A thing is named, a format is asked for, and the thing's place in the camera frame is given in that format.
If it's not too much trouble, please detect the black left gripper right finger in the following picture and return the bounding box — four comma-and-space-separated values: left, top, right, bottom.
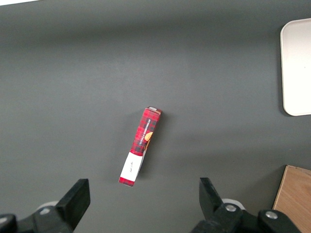
189, 177, 304, 233

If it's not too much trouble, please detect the red plaid shortbread box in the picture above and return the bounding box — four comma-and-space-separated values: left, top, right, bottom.
118, 106, 163, 188

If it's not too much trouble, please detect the white rectangular tray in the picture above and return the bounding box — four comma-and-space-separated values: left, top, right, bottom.
280, 17, 311, 117

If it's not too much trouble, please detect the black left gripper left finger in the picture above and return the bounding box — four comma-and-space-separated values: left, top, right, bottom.
0, 178, 91, 233

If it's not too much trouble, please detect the brown wooden board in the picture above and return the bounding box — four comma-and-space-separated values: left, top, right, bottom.
272, 165, 311, 225

